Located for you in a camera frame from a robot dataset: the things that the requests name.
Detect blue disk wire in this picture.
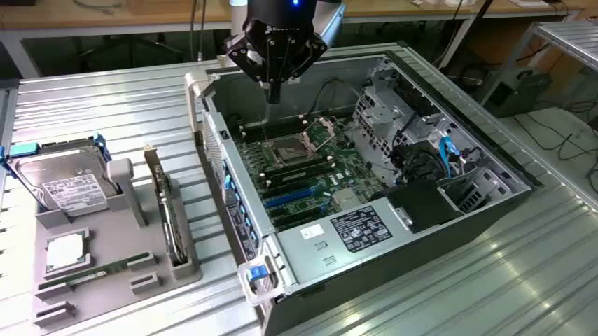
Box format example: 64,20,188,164
438,135,463,180

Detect metal socket cover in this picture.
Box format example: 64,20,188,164
300,116,338,151

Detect blue expansion slot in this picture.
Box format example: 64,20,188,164
263,188,315,210

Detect blue disk carrier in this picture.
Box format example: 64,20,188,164
0,131,114,183

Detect CPU socket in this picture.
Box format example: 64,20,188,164
262,134,306,166

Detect open black PC case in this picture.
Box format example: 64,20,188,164
184,41,546,336

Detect grey case handle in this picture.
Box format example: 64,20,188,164
236,254,282,306

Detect graphics card with metal bracket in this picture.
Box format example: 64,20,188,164
142,144,188,264

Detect black wire bundle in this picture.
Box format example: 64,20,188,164
391,142,445,183

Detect black box on floor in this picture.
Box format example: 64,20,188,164
485,69,553,119

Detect silver CPU chip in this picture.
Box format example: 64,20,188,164
44,232,91,273

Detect green motherboard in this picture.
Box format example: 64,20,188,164
232,113,391,232

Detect installed black RAM stick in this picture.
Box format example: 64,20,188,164
259,157,337,189

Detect silver hard disk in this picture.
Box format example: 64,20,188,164
12,145,119,217

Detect grey power supply unit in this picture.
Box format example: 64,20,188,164
274,197,413,285

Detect wooden desk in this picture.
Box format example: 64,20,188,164
0,0,585,31

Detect black cable on white table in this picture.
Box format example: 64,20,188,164
511,113,598,162

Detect green RAM stick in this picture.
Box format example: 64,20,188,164
43,252,151,285

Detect grey parts rack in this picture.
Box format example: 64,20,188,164
31,157,206,329

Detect grey cable on desk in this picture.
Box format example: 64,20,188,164
74,0,128,15

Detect metal disk bay cage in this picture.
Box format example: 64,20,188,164
350,58,450,178

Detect black expansion slot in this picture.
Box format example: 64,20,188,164
270,205,328,225

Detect black chair base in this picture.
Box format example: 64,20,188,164
76,31,184,60

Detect black RAM slot bank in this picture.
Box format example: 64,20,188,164
236,115,310,144

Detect metal slat side table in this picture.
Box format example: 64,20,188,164
511,21,598,106

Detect silver chipset heatsink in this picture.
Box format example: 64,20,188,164
331,190,366,208

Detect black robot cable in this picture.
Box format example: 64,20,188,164
188,0,211,61

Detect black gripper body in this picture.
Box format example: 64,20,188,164
242,0,324,84

